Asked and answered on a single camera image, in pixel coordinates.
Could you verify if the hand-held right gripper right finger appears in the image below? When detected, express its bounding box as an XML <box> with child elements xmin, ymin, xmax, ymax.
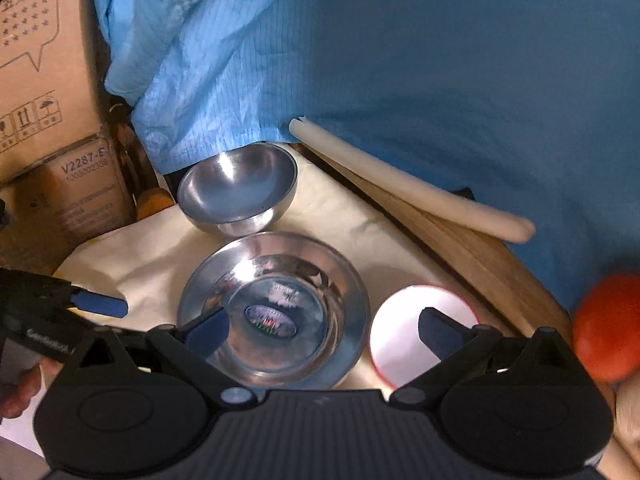
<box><xmin>389</xmin><ymin>307</ymin><xmax>592</xmax><ymax>409</ymax></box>

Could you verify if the blue work coat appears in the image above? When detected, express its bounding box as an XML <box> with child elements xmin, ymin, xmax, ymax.
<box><xmin>90</xmin><ymin>0</ymin><xmax>640</xmax><ymax>311</ymax></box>

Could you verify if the person's left hand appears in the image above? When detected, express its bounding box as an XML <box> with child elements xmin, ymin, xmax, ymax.
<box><xmin>0</xmin><ymin>359</ymin><xmax>63</xmax><ymax>419</ymax></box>

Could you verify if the large cardboard box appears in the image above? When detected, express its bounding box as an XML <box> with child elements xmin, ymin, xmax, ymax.
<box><xmin>0</xmin><ymin>0</ymin><xmax>108</xmax><ymax>183</ymax></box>

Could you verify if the deep steel bowl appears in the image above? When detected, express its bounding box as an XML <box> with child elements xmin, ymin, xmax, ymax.
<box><xmin>177</xmin><ymin>142</ymin><xmax>299</xmax><ymax>236</ymax></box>

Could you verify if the orange wooden piece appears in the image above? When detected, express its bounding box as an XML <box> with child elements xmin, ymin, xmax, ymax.
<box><xmin>136</xmin><ymin>187</ymin><xmax>175</xmax><ymax>221</ymax></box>

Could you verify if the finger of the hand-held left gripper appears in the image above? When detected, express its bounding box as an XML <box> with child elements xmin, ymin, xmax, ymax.
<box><xmin>0</xmin><ymin>266</ymin><xmax>129</xmax><ymax>319</ymax></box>

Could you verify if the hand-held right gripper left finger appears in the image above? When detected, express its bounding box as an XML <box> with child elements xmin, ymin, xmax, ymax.
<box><xmin>60</xmin><ymin>307</ymin><xmax>257</xmax><ymax>409</ymax></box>

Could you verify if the small labelled cardboard box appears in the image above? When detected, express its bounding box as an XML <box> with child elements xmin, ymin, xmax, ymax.
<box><xmin>0</xmin><ymin>132</ymin><xmax>138</xmax><ymax>268</ymax></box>

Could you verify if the white foam rod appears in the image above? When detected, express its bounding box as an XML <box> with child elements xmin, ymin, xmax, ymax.
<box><xmin>289</xmin><ymin>116</ymin><xmax>536</xmax><ymax>243</ymax></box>

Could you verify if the red-orange tomato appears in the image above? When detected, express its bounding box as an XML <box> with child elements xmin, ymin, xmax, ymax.
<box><xmin>571</xmin><ymin>274</ymin><xmax>640</xmax><ymax>382</ymax></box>

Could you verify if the shallow steel plate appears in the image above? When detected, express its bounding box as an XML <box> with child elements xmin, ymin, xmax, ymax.
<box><xmin>176</xmin><ymin>232</ymin><xmax>371</xmax><ymax>390</ymax></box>

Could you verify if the white red-rimmed bowl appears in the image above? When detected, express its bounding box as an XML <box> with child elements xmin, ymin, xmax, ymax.
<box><xmin>370</xmin><ymin>284</ymin><xmax>482</xmax><ymax>390</ymax></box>

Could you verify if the white crumpled paper sheet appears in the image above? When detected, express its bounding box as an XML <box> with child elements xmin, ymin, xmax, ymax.
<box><xmin>52</xmin><ymin>142</ymin><xmax>501</xmax><ymax>391</ymax></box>

